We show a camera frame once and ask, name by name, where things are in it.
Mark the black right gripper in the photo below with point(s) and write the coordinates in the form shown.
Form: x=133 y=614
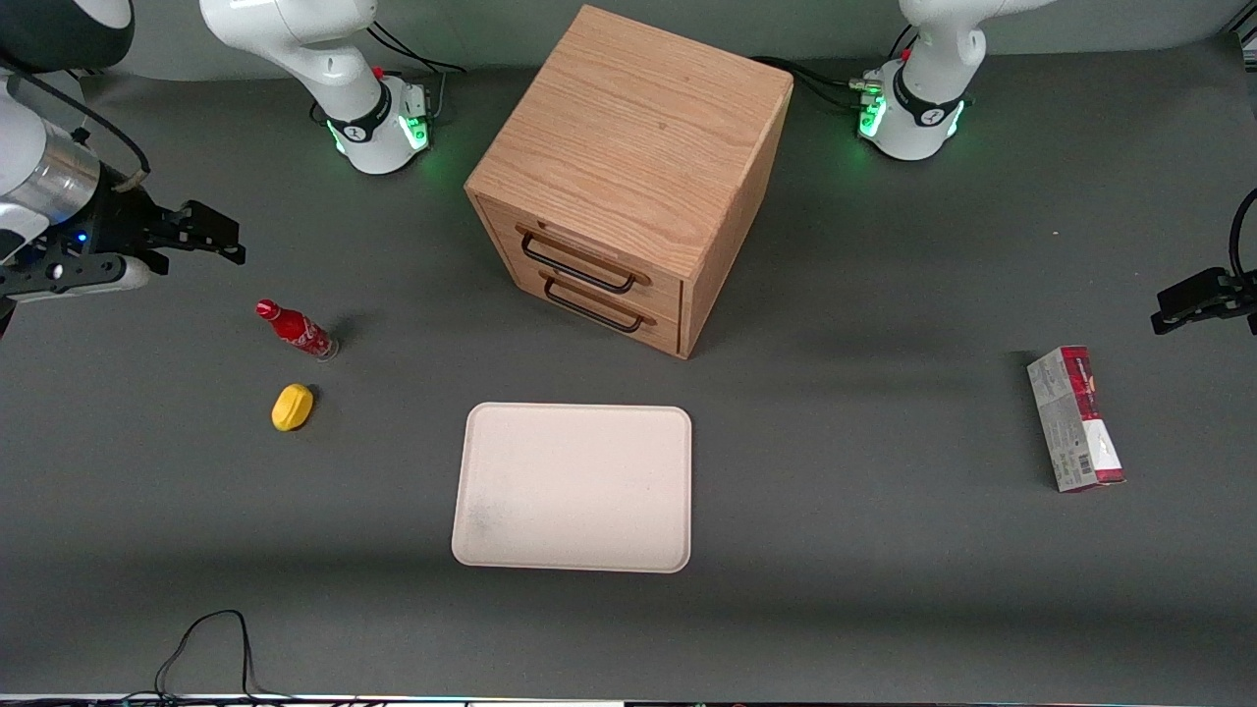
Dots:
x=120 y=225

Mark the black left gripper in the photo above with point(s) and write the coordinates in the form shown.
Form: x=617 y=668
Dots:
x=1204 y=298

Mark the red coke bottle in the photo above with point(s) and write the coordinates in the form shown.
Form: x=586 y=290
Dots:
x=298 y=331

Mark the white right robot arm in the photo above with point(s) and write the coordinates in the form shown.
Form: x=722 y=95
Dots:
x=295 y=39

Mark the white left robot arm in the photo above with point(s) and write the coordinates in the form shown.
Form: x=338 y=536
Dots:
x=928 y=88

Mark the beige plastic tray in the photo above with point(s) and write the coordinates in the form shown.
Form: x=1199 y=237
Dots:
x=573 y=488

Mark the grey and red carton box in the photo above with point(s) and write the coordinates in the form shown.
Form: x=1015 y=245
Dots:
x=1075 y=417

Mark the yellow lemon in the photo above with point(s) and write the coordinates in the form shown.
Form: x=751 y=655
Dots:
x=293 y=407

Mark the wooden drawer cabinet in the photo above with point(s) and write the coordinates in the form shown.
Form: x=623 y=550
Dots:
x=638 y=147

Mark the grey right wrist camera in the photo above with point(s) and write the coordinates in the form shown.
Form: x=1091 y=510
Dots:
x=74 y=275

